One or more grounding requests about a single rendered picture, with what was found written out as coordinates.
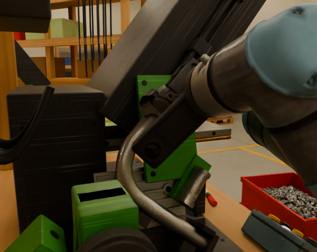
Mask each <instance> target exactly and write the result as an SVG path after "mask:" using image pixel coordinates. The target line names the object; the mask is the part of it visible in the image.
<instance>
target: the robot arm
mask: <svg viewBox="0 0 317 252"><path fill-rule="evenodd" d="M200 61H201V62H200V63H199V62H198V61H197V60H196V59H195V58H194V57H193V58H192V59H190V60H189V61H187V62H186V63H184V64H183V65H181V66H180V67H179V68H178V69H177V70H176V71H175V72H174V74H173V75H172V76H171V78H170V79H169V81H168V82H167V83H166V84H165V85H162V86H161V87H160V88H159V89H158V90H156V89H153V88H151V89H149V90H147V91H146V92H145V94H144V95H143V96H142V97H141V99H140V103H139V104H140V111H141V114H142V116H143V117H146V115H148V116H149V114H154V115H157V114H158V113H159V112H160V113H161V115H160V116H159V117H158V118H157V119H156V120H155V121H154V122H153V123H152V124H151V125H150V126H149V127H148V128H147V129H146V130H145V131H144V132H143V133H142V134H141V135H140V136H139V137H138V138H137V139H136V140H135V141H134V142H133V143H132V151H133V152H134V153H136V154H137V155H138V156H139V157H140V158H141V159H142V160H143V161H145V162H146V163H147V164H148V165H149V166H150V167H151V168H153V169H156V168H157V167H158V166H160V165H161V164H162V163H163V162H164V161H165V160H166V159H167V158H168V157H169V156H170V155H171V154H172V153H173V152H174V151H175V150H176V149H177V148H178V147H179V146H180V145H181V144H182V143H183V142H184V141H185V140H186V139H187V138H188V137H189V136H190V135H192V134H193V133H194V132H195V131H196V130H197V129H198V128H199V127H200V126H201V125H202V124H203V123H204V122H205V121H206V120H207V119H208V118H225V117H229V116H233V115H237V114H242V124H243V127H244V129H245V131H246V133H247V134H248V135H249V136H250V137H251V138H252V140H253V141H254V142H256V143H257V144H259V145H260V146H263V147H265V148H266V149H267V150H269V151H270V152H271V153H272V154H273V155H275V156H276V157H277V158H279V159H280V160H281V161H283V162H284V163H285V164H287V165H288V166H289V167H291V168H292V169H293V170H294V171H295V172H296V173H297V174H298V175H299V177H300V178H301V180H302V181H303V185H304V187H305V188H306V189H308V190H310V191H311V193H312V194H313V195H314V196H315V198H316V199H317V4H315V3H302V4H297V5H295V6H292V7H290V8H288V9H286V10H284V11H282V12H280V13H279V14H277V15H275V16H273V17H271V18H269V19H265V20H263V21H261V22H259V23H257V24H256V25H254V26H253V27H252V28H251V29H250V30H249V31H248V32H247V33H245V34H243V35H242V36H240V37H239V38H237V39H236V40H234V41H232V42H231V43H229V44H228V45H226V46H225V47H223V48H221V49H220V50H218V51H217V52H215V53H214V54H213V55H211V56H208V55H207V54H203V55H202V56H201V57H200ZM165 87H167V88H165Z"/></svg>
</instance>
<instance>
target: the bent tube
mask: <svg viewBox="0 0 317 252"><path fill-rule="evenodd" d="M160 115H161V113H160V112H159V113H158V114H153V113H150V114H149V115H146V117H144V116H143V117H142V118H141V120H140V121H139V122H138V123H137V124H136V126H135V127H134V128H133V129H132V131H131V132H130V133H129V134H128V136H127V137H126V138H125V140H124V141H123V143H122V145H121V146H120V149H119V151H118V154H117V159H116V178H117V180H119V181H120V183H121V184H122V185H123V187H124V188H125V189H126V190H127V191H128V193H129V194H130V196H131V198H132V199H133V200H134V202H135V203H136V204H137V206H138V210H139V211H141V212H142V213H144V214H145V215H147V216H148V217H150V218H152V219H153V220H154V221H156V222H158V223H159V224H161V225H162V226H164V227H165V228H167V229H168V230H170V231H171V232H173V233H174V234H176V235H178V236H179V237H181V238H182V239H184V240H185V241H187V242H188V243H190V244H191V245H193V246H195V247H196V248H198V249H199V250H202V249H203V248H205V246H206V245H207V243H208V236H207V235H206V234H204V233H203V232H201V231H200V230H198V229H197V228H195V227H194V226H192V225H191V224H189V223H188V222H186V221H185V220H183V219H182V218H180V217H179V216H177V215H176V214H174V213H173V212H171V211H170V210H168V209H167V208H165V207H164V206H162V205H161V204H159V203H158V202H156V201H155V200H153V199H152V198H150V197H149V196H147V195H146V194H145V193H143V192H142V191H141V190H140V188H139V187H138V185H137V183H136V181H135V179H134V175H133V161H134V157H135V154H136V153H134V152H133V150H132V145H133V142H134V141H135V140H136V139H137V138H138V137H139V136H140V135H141V134H142V133H143V132H144V131H145V130H146V129H147V128H148V127H149V126H150V125H151V124H152V123H153V122H154V121H155V120H156V119H157V118H158V117H159V116H160Z"/></svg>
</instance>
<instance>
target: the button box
mask: <svg viewBox="0 0 317 252"><path fill-rule="evenodd" d="M241 230H242V231H243V232H244V233H245V234H246V235H248V236H249V237H250V238H252V239H253V240H254V241H255V242H257V243H258V244H259V245H260V246H262V247H263V248H264V249H266V250H267V251H268V252H317V247H316V246H315V245H313V244H311V243H310V242H308V241H307V240H305V239H302V238H301V237H299V236H298V235H296V233H294V232H292V231H290V230H288V229H287V228H285V227H283V226H282V225H281V224H280V223H277V222H276V221H274V220H272V219H271V218H270V217H269V216H266V215H265V214H263V213H261V212H260V211H257V210H256V209H253V210H252V211H251V213H250V215H249V216H248V218H247V220H246V221H245V223H244V225H243V226H242V228H241Z"/></svg>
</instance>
